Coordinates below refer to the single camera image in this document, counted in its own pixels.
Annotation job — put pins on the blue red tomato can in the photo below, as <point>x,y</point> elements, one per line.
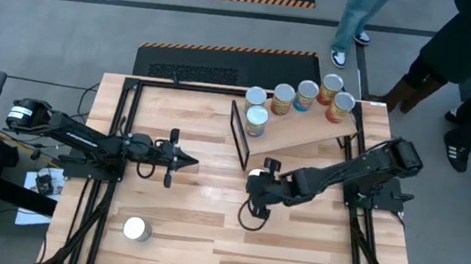
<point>307,89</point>
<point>137,228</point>

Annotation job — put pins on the orange corn can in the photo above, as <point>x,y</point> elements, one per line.
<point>342,102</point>
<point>331,83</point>

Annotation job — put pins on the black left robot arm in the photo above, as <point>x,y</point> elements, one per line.
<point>83,139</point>

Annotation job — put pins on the pale blue peaches can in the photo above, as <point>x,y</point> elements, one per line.
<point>256,95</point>
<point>257,116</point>

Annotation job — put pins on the white paper sheet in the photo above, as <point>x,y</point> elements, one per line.
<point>32,217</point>

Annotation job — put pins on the wooden shelf black metal frame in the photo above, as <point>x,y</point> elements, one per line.
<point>298,130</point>

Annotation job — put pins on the black aluminium table frame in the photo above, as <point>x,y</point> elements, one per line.
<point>196,87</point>

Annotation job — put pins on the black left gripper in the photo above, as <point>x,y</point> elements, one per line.
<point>162,151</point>

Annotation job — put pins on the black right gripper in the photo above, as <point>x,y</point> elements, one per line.
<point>278,190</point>

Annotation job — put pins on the small black device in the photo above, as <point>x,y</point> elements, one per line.
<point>44,184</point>

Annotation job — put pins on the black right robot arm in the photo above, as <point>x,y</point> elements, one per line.
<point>346,171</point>

